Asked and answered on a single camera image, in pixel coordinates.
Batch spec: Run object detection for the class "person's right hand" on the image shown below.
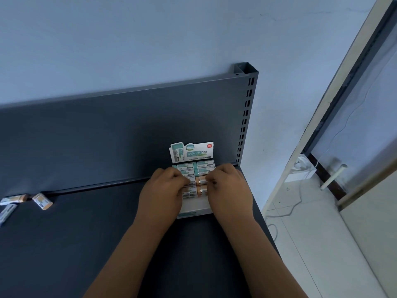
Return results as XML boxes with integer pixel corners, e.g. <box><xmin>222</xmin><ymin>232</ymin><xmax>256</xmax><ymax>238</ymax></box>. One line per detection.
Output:
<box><xmin>206</xmin><ymin>163</ymin><xmax>258</xmax><ymax>230</ymax></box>

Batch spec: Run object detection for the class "person's left hand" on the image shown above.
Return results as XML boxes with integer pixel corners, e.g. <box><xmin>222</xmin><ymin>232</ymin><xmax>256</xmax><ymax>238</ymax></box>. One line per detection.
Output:
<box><xmin>136</xmin><ymin>167</ymin><xmax>191</xmax><ymax>228</ymax></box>

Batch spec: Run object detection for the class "white box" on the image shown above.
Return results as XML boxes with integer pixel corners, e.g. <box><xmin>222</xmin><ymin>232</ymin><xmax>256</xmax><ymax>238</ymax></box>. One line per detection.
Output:
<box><xmin>169</xmin><ymin>142</ymin><xmax>217</xmax><ymax>220</ymax></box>

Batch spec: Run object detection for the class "pile of small erasers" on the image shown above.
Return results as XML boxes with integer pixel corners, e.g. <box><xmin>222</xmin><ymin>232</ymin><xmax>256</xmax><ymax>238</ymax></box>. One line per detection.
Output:
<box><xmin>0</xmin><ymin>192</ymin><xmax>53</xmax><ymax>227</ymax></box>

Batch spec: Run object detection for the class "person's right forearm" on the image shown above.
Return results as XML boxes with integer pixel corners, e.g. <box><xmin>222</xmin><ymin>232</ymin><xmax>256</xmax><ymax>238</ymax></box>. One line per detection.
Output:
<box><xmin>223</xmin><ymin>219</ymin><xmax>306</xmax><ymax>298</ymax></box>

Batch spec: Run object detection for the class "person's left forearm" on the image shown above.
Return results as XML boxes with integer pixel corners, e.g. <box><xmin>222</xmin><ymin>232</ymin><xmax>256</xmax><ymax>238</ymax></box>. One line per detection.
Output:
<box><xmin>84</xmin><ymin>220</ymin><xmax>174</xmax><ymax>298</ymax></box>

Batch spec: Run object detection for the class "dark grey shelf back panel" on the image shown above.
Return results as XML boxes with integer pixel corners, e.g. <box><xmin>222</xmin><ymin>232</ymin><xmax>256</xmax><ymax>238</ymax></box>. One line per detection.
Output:
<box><xmin>0</xmin><ymin>74</ymin><xmax>252</xmax><ymax>199</ymax></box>

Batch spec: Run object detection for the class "white floor cable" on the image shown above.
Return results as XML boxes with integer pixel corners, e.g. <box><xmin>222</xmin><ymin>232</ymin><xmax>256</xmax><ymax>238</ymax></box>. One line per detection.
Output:
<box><xmin>265</xmin><ymin>183</ymin><xmax>303</xmax><ymax>243</ymax></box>

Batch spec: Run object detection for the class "white door handle bar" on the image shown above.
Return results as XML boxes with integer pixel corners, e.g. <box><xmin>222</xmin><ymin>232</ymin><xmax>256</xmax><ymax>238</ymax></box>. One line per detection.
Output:
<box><xmin>321</xmin><ymin>164</ymin><xmax>348</xmax><ymax>190</ymax></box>

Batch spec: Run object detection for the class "glass door with dark frame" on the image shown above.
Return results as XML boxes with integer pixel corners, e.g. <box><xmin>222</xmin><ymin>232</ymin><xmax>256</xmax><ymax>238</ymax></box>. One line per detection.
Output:
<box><xmin>302</xmin><ymin>0</ymin><xmax>397</xmax><ymax>211</ymax></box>

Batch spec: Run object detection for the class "white door frame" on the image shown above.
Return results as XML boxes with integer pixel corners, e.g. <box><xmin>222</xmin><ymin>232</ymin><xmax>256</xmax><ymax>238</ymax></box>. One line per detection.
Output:
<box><xmin>262</xmin><ymin>0</ymin><xmax>397</xmax><ymax>211</ymax></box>

